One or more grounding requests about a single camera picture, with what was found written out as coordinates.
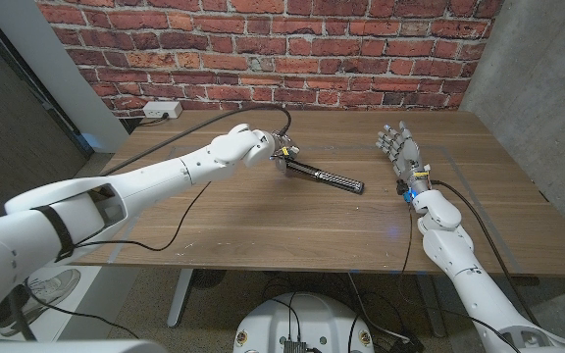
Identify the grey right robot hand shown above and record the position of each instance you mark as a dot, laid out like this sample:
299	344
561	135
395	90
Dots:
405	152

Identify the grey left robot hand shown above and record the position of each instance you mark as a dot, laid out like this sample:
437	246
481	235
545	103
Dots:
285	147

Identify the black rod tool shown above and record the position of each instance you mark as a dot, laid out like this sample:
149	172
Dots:
326	177

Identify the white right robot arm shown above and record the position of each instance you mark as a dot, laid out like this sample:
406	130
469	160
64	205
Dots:
459	260

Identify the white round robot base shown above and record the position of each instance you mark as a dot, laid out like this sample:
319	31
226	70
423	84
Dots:
322	318

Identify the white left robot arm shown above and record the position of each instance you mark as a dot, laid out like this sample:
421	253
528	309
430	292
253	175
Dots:
140	181

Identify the red brick print backdrop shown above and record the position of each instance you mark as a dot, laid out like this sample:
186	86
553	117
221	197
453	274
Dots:
312	49

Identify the white power strip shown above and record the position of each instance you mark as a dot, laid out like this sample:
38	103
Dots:
162	109

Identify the grey table leg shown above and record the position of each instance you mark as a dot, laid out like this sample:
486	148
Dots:
432	309

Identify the white table leg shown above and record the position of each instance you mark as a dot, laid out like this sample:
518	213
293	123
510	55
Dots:
180	299

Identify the black power adapter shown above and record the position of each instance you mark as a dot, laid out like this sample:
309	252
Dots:
407	345

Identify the dark grey door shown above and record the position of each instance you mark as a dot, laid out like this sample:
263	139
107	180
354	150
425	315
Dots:
8	127

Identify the grey white sneaker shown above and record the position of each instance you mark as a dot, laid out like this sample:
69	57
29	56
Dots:
42	294

